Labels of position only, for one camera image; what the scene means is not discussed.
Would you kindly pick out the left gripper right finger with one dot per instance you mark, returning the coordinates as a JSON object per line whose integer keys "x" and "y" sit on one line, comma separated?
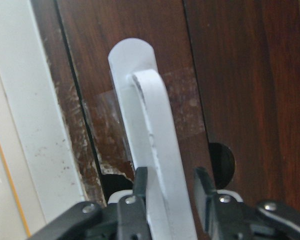
{"x": 220, "y": 214}

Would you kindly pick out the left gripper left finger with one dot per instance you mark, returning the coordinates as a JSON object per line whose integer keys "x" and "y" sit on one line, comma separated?
{"x": 131, "y": 210}

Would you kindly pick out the white drawer handle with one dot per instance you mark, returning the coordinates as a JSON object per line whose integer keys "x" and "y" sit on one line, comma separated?
{"x": 150, "y": 130}

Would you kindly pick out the dark wooden drawer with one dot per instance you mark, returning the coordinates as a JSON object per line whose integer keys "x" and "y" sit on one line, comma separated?
{"x": 232, "y": 73}

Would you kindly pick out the white cabinet body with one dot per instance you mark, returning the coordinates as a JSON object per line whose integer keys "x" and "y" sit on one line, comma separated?
{"x": 37, "y": 147}

